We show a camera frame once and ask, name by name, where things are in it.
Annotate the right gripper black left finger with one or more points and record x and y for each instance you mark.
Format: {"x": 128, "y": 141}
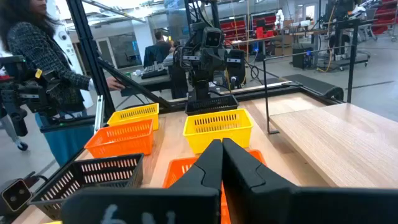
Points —
{"x": 205, "y": 174}

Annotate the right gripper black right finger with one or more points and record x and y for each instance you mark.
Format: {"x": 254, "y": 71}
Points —
{"x": 242, "y": 174}

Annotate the orange slotted plastic basket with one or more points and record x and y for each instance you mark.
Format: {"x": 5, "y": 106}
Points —
{"x": 118, "y": 146}
{"x": 178, "y": 169}

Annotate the black slotted plastic basket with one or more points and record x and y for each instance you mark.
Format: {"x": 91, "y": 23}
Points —
{"x": 109, "y": 183}
{"x": 211, "y": 107}

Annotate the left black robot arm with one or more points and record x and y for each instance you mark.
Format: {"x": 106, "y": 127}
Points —
{"x": 188, "y": 59}

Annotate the black box with white label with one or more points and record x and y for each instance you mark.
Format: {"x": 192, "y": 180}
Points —
{"x": 235, "y": 70}

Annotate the red bin shelving rack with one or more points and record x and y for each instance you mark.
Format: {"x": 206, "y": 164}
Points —
{"x": 233, "y": 29}
{"x": 264, "y": 25}
{"x": 385, "y": 15}

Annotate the person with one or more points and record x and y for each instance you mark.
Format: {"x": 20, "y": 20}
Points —
{"x": 163, "y": 46}
{"x": 40, "y": 53}

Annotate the black computer keyboard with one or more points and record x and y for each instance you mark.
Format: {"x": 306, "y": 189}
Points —
{"x": 154, "y": 72}

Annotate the dark office chair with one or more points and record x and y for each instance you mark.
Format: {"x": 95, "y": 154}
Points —
{"x": 152, "y": 56}

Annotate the grey desk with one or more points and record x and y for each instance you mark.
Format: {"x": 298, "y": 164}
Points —
{"x": 155, "y": 82}

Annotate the white robot figure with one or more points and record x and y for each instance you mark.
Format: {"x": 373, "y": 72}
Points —
{"x": 279, "y": 17}

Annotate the black computer tower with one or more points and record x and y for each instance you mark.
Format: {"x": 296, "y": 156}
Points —
{"x": 300, "y": 59}

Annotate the black floor ramp mat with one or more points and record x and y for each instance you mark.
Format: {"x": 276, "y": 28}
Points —
{"x": 311, "y": 84}

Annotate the blue bin with black lid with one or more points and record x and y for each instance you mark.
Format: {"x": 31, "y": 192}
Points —
{"x": 65, "y": 143}

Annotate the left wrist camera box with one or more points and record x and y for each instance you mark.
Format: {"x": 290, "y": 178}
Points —
{"x": 213, "y": 38}

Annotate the wooden shelf with black frame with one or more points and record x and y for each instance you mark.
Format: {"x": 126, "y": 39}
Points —
{"x": 335, "y": 146}

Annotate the silver metal bracket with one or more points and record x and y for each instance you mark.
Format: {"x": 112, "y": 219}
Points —
{"x": 99, "y": 115}

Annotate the black aluminium rig frame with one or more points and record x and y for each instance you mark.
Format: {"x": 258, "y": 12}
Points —
{"x": 90, "y": 56}

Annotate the black workstation frame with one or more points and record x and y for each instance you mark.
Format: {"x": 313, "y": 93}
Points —
{"x": 338, "y": 43}

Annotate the white column with dome camera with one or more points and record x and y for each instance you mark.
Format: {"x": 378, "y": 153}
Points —
{"x": 70, "y": 53}

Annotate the black table camera box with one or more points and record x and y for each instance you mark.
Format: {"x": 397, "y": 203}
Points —
{"x": 15, "y": 195}

